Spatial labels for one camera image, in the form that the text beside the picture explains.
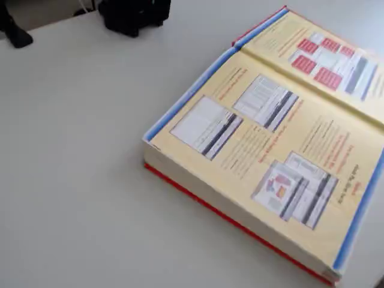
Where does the red anatomy textbook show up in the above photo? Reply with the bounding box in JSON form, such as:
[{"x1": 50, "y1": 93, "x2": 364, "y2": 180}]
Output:
[{"x1": 142, "y1": 5, "x2": 384, "y2": 287}]

